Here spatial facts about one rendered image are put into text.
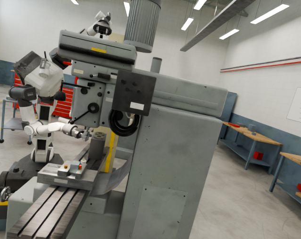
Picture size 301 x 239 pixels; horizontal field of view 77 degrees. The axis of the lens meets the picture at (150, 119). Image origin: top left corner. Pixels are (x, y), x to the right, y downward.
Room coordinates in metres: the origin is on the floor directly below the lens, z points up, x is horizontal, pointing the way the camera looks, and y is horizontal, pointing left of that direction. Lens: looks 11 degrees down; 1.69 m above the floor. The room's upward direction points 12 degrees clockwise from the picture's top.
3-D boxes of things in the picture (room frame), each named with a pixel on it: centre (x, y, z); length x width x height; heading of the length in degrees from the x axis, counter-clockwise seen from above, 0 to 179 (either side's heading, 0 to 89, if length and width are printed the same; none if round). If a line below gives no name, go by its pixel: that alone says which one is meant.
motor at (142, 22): (1.35, 0.19, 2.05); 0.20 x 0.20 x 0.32
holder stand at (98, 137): (1.69, 0.43, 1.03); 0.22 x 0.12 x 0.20; 11
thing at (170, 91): (1.37, -0.06, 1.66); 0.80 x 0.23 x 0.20; 94
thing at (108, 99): (1.34, 0.24, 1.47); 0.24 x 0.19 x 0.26; 4
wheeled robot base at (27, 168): (1.93, 1.08, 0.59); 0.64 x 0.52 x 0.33; 22
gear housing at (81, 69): (1.33, 0.40, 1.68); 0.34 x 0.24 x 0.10; 94
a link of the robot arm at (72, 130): (1.36, 0.53, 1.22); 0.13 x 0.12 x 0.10; 162
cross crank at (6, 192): (1.30, 0.94, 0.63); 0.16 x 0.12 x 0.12; 94
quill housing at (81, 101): (1.33, 0.43, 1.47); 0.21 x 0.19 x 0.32; 4
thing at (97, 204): (1.33, 0.44, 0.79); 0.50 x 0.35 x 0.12; 94
